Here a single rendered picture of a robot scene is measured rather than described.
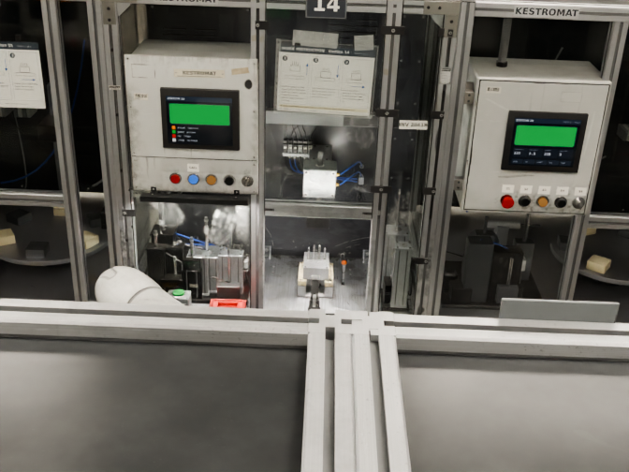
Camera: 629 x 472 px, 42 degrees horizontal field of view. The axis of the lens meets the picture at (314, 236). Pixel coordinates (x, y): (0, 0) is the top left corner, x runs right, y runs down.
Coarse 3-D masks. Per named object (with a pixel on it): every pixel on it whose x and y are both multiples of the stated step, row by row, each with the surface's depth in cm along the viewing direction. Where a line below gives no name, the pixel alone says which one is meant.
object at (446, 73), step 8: (160, 0) 249; (168, 0) 249; (176, 0) 249; (184, 0) 248; (192, 0) 248; (200, 0) 248; (208, 0) 248; (216, 0) 248; (440, 72) 257; (448, 72) 257; (440, 80) 258; (448, 80) 258; (112, 88) 261; (120, 88) 261
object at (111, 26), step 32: (128, 0) 249; (224, 0) 249; (256, 0) 249; (320, 0) 247; (448, 0) 247; (448, 64) 256; (448, 96) 260; (128, 160) 275; (128, 192) 278; (128, 224) 283; (128, 256) 289
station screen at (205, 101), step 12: (168, 96) 259; (180, 96) 259; (192, 96) 259; (168, 108) 261; (228, 108) 260; (168, 120) 262; (168, 132) 264; (180, 132) 264; (192, 132) 264; (204, 132) 264; (216, 132) 264; (228, 132) 264; (204, 144) 266; (216, 144) 266; (228, 144) 266
